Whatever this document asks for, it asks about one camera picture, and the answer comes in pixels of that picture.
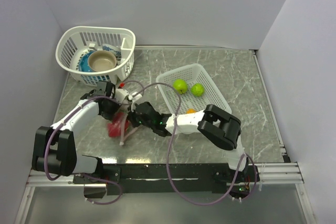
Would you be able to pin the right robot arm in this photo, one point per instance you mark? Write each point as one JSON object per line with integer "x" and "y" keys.
{"x": 218, "y": 126}

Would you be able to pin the red fake strawberry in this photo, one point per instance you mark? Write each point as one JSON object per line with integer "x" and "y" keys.
{"x": 114, "y": 127}

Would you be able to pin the green fake apple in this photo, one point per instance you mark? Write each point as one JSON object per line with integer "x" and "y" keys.
{"x": 180, "y": 86}

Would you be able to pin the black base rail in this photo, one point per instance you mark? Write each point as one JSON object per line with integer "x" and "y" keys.
{"x": 217, "y": 185}

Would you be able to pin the beige bowl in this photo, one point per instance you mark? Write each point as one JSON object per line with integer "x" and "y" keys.
{"x": 102, "y": 61}

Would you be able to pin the white slatted round basket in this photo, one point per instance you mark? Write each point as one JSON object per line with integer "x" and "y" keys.
{"x": 80, "y": 40}

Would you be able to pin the blue patterned white dish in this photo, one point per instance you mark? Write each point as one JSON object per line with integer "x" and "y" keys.
{"x": 113, "y": 49}

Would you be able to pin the white perforated rectangular basket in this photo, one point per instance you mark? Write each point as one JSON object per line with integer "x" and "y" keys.
{"x": 191, "y": 74}

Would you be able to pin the clear zip top bag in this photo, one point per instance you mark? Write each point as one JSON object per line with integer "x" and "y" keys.
{"x": 126, "y": 129}

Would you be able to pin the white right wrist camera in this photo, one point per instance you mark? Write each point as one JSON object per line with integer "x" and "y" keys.
{"x": 135, "y": 97}

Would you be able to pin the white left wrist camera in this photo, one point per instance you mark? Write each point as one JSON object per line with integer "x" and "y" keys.
{"x": 121, "y": 94}

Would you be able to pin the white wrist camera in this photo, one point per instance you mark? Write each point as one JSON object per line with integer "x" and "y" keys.
{"x": 135, "y": 97}
{"x": 121, "y": 94}

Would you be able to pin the orange fake fruit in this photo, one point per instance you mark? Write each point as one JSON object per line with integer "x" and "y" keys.
{"x": 190, "y": 111}

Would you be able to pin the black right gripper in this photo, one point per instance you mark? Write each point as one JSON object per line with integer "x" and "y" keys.
{"x": 132, "y": 116}

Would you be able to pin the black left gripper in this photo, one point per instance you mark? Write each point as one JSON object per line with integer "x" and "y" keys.
{"x": 108, "y": 115}

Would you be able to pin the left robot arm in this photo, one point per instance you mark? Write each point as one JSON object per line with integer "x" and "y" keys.
{"x": 54, "y": 148}

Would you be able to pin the aluminium frame rail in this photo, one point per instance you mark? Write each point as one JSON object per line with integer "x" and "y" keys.
{"x": 268, "y": 173}

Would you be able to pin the blue plate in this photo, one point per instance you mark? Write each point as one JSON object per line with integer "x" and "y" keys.
{"x": 83, "y": 65}

